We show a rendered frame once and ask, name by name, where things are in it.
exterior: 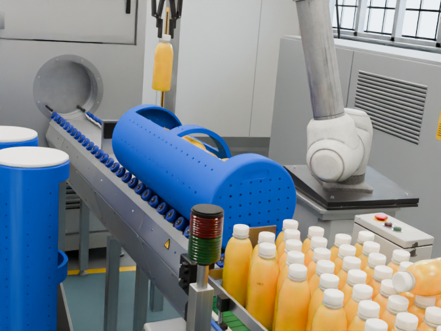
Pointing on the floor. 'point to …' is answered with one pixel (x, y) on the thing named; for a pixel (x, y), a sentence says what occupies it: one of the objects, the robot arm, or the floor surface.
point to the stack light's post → (199, 308)
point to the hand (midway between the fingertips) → (165, 29)
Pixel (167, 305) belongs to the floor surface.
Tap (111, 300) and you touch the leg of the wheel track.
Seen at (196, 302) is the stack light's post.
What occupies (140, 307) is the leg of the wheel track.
